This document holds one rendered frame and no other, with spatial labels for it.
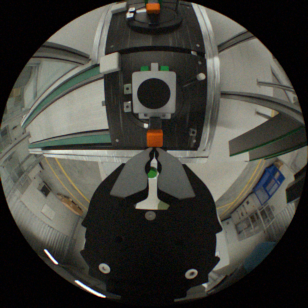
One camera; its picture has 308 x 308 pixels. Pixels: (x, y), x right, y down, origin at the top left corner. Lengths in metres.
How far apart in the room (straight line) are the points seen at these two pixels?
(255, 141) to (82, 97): 0.48
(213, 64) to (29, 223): 9.02
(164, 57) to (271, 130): 0.26
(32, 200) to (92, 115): 8.12
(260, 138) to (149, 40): 0.31
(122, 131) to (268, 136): 0.33
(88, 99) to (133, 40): 0.22
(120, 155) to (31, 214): 8.44
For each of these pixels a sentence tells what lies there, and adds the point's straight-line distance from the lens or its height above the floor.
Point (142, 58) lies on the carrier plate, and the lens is 0.24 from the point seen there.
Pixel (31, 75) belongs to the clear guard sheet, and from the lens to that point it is 0.34.
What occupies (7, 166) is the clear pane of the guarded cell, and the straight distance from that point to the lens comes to 1.34.
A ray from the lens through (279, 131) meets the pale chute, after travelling 0.22.
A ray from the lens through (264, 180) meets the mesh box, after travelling 4.56.
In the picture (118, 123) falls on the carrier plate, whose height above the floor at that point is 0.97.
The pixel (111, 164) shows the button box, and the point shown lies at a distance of 0.33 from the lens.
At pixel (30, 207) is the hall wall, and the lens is 8.39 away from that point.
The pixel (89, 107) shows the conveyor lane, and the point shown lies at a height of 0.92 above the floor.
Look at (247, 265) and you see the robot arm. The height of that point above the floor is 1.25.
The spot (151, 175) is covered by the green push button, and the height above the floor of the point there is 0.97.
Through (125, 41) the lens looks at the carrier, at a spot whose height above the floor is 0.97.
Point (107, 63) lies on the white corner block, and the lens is 0.24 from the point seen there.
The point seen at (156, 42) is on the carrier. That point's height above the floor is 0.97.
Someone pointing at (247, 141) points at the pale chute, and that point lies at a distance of 0.25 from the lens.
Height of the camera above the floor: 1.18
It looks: 59 degrees down
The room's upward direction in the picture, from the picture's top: 176 degrees counter-clockwise
